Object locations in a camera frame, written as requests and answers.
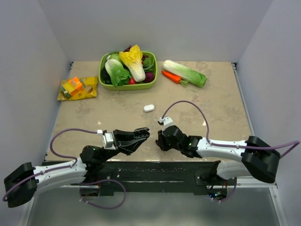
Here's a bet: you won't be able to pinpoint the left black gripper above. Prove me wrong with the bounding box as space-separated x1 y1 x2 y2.
98 129 147 163

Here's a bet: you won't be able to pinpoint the black earbud charging case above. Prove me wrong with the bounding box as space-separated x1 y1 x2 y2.
134 127 150 139

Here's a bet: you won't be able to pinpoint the white earbud charging case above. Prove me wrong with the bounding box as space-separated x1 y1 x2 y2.
143 105 155 113

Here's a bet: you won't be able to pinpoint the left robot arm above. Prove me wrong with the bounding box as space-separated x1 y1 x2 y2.
2 127 150 208

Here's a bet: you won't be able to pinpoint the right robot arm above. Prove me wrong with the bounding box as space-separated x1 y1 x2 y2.
156 125 280 185

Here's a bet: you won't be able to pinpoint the green plastic basket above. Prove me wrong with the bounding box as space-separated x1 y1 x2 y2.
98 51 158 91

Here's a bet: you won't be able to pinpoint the orange toy carrot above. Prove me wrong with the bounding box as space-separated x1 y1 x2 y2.
161 71 188 87

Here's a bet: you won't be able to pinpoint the yellow snack bag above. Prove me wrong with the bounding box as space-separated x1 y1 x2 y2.
57 77 97 101

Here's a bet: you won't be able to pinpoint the napa cabbage on table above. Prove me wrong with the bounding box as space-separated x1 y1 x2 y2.
163 60 207 88

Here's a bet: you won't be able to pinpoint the purple onion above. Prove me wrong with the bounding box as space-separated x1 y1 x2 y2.
143 72 155 83

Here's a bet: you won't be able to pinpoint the green lettuce in basket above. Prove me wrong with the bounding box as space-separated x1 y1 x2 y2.
105 59 132 87

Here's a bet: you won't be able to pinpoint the orange juice box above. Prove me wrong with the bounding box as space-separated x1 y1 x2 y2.
60 77 86 98

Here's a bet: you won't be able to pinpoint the dark green leafy vegetable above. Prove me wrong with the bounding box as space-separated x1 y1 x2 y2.
143 57 155 72

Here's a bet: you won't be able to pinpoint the yellow napa cabbage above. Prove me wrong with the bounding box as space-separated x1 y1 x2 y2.
119 45 145 82

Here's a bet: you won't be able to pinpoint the round green cabbage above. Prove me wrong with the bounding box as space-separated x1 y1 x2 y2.
106 52 122 63

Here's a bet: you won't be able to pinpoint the dark red grapes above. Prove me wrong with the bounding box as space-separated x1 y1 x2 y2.
123 46 132 52

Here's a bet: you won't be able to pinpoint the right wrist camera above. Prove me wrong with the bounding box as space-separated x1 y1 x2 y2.
158 117 174 131

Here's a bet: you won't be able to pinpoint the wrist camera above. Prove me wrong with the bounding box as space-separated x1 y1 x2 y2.
96 129 116 150
158 117 174 131

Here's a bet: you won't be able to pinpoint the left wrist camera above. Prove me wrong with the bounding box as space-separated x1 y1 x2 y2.
96 129 116 150

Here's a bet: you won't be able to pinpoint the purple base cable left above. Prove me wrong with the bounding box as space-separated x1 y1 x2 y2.
79 176 127 210

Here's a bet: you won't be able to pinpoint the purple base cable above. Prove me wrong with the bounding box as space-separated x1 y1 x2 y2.
210 181 238 202
79 176 127 210

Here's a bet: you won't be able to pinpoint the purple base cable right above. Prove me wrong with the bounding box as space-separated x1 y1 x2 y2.
210 181 238 202

